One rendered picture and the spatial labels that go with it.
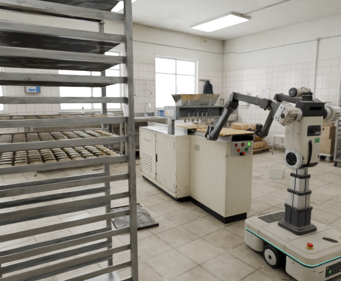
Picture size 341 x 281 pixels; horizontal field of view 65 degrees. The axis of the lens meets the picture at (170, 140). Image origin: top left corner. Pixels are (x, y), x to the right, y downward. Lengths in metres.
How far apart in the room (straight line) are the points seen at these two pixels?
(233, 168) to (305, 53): 4.73
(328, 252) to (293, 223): 0.30
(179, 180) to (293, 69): 4.67
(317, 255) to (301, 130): 0.82
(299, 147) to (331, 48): 4.87
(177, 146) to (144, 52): 3.90
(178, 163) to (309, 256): 1.71
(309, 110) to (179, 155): 1.60
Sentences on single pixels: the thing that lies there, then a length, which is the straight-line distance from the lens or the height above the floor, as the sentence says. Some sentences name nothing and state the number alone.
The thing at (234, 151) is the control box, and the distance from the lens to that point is 2.64.
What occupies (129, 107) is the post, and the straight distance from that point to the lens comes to 1.24.
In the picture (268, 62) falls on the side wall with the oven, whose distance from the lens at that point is 7.47.
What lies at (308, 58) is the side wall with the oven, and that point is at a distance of 6.98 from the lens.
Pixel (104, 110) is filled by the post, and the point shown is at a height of 1.18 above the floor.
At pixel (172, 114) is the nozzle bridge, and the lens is 3.15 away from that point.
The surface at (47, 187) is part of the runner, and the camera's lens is 1.24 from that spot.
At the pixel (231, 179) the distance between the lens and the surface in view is 2.74.
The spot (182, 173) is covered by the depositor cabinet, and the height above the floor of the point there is 0.39.
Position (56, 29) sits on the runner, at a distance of 1.23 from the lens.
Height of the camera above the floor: 1.22
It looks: 8 degrees down
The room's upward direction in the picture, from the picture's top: straight up
